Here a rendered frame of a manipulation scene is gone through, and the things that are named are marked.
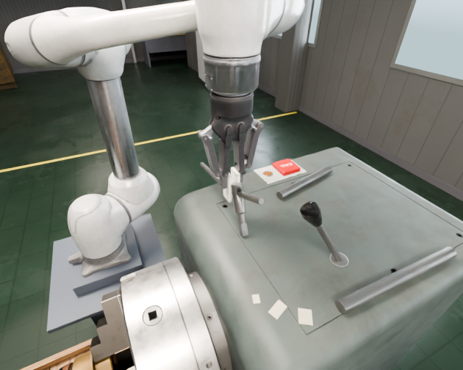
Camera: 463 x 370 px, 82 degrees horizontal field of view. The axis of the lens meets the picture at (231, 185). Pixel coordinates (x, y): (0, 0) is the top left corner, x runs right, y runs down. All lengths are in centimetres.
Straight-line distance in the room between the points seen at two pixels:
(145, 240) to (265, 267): 85
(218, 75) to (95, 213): 74
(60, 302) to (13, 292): 125
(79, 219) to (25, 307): 136
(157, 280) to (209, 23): 45
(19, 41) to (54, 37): 11
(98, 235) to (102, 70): 55
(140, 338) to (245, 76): 45
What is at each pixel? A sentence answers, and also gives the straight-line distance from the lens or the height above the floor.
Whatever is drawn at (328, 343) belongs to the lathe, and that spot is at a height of 125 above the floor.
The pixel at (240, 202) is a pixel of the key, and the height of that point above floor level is 133.
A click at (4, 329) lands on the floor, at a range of 232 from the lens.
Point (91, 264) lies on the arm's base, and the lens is 120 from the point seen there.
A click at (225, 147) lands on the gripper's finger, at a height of 145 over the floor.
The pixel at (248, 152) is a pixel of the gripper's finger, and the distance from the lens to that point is 54.
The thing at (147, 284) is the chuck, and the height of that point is 123.
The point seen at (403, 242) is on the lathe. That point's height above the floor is 126.
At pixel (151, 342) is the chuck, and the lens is 52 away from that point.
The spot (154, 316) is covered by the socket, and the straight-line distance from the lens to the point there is 55.
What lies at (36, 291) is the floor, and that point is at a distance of 239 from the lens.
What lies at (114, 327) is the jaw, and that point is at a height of 116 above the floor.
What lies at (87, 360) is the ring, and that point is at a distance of 66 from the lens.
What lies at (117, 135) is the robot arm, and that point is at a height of 127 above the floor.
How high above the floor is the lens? 169
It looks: 37 degrees down
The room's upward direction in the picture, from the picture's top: straight up
